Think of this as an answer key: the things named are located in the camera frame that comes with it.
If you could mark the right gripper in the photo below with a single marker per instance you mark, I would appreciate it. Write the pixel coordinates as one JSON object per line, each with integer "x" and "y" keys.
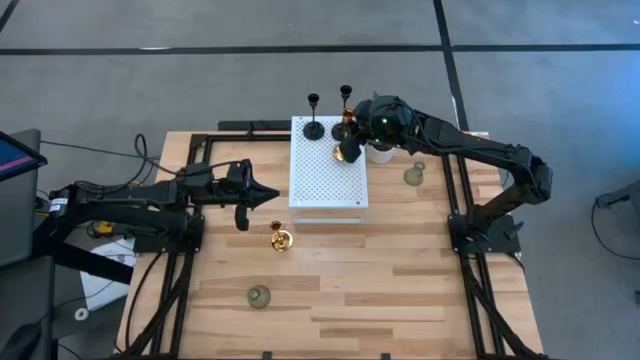
{"x": 351, "y": 150}

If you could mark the monitor with blue screen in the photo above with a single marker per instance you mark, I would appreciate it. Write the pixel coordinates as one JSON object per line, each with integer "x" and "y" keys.
{"x": 15, "y": 160}

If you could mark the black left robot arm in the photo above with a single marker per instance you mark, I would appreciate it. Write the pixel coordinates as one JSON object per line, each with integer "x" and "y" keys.
{"x": 125, "y": 192}

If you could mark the short black candlestick holder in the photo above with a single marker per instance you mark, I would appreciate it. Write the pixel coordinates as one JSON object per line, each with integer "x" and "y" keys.
{"x": 313, "y": 131}

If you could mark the tall gold candlestick holder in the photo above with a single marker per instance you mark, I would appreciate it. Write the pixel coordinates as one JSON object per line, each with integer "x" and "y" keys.
{"x": 338, "y": 153}

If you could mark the short gold candlestick holder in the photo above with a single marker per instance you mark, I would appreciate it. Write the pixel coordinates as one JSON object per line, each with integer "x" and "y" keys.
{"x": 281, "y": 241}

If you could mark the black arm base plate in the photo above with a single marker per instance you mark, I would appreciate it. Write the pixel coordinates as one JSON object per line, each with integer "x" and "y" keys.
{"x": 505, "y": 246}
{"x": 150, "y": 245}

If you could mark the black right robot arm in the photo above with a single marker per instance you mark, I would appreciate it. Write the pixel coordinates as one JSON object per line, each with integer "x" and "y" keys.
{"x": 475, "y": 145}

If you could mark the gray stand leg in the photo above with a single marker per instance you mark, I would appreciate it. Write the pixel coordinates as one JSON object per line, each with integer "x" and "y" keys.
{"x": 627, "y": 192}

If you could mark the black aluminium extrusion frame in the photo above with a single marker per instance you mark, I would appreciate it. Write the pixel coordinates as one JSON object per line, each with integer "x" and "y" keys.
{"x": 275, "y": 137}

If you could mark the green plant in white pot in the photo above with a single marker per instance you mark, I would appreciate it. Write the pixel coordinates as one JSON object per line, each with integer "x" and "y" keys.
{"x": 380, "y": 156}

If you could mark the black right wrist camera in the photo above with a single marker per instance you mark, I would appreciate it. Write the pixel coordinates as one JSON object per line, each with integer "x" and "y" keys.
{"x": 363, "y": 107}

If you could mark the tall black candlestick holder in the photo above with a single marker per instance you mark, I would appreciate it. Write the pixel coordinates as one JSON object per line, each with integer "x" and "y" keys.
{"x": 337, "y": 132}

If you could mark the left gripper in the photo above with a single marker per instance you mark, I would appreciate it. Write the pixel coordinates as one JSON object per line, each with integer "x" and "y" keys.
{"x": 242, "y": 217}

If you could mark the white tape roll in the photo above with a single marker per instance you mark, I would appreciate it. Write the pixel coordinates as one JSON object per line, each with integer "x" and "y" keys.
{"x": 76, "y": 314}

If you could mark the white perforated metal shelf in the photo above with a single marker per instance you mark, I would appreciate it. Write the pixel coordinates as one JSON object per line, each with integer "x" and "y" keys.
{"x": 320, "y": 185}

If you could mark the olive green round knob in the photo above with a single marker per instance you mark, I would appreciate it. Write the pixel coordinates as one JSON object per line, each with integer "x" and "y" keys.
{"x": 258, "y": 297}

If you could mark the black stand beam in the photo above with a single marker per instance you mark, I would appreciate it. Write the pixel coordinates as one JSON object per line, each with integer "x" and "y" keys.
{"x": 90, "y": 262}

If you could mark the gray computer case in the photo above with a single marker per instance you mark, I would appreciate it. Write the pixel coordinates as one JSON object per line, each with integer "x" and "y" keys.
{"x": 20, "y": 220}

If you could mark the white paper sheet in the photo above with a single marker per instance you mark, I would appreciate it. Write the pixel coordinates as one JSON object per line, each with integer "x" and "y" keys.
{"x": 100, "y": 290}

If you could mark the black bar behind table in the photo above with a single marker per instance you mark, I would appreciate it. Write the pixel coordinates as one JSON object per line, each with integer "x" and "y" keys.
{"x": 235, "y": 126}

